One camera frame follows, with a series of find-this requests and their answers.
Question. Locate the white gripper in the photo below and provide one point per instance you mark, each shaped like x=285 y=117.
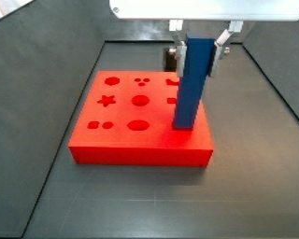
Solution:
x=213 y=10

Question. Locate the black curved fixture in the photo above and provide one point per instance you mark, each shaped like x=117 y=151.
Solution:
x=170 y=63

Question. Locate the red board with shaped holes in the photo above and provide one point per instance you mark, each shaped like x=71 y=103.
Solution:
x=126 y=123

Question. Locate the blue rectangular block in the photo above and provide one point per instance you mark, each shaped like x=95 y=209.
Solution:
x=200 y=54

